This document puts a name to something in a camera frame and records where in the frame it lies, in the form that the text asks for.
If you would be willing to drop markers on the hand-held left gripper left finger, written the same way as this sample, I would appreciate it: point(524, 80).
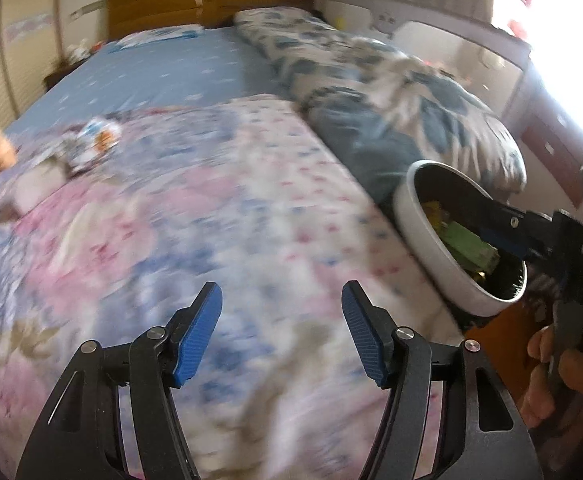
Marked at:
point(199, 341)

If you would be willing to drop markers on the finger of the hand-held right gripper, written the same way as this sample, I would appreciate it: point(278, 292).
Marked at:
point(511, 227)

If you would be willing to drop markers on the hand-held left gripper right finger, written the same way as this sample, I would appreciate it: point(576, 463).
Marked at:
point(364, 341)

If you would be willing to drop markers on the green drink carton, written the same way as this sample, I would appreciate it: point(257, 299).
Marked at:
point(464, 245)

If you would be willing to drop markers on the white trash bin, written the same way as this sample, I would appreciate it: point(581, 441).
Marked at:
point(421, 240)

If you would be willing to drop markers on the person's right hand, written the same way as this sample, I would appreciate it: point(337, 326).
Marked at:
point(581, 385)

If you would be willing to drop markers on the yellow wrapper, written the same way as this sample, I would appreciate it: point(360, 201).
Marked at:
point(436, 214)

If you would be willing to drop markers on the floral blanket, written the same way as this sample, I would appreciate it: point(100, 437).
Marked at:
point(196, 240)

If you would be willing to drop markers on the leaf patterned quilt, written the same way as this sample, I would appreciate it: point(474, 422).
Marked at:
point(386, 95)

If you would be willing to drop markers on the white desk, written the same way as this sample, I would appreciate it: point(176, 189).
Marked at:
point(451, 50)

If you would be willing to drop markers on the white foam packet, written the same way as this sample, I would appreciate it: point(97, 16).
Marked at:
point(38, 185)

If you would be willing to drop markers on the crumpled printed plastic wrapper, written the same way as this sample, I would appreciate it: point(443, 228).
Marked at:
point(93, 140)

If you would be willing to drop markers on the small yellow toy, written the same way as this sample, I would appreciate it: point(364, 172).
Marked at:
point(341, 22)

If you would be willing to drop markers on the blue bedsheet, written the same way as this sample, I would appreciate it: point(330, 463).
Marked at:
point(171, 75)

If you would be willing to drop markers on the dark wooden nightstand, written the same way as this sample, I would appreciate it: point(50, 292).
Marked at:
point(63, 76)

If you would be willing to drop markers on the blue and white pillow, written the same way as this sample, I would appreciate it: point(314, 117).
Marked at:
point(156, 37)

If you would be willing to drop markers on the white plush toy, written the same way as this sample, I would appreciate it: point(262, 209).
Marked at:
point(77, 50)

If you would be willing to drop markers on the wooden headboard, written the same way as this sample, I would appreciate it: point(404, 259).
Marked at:
point(211, 2)

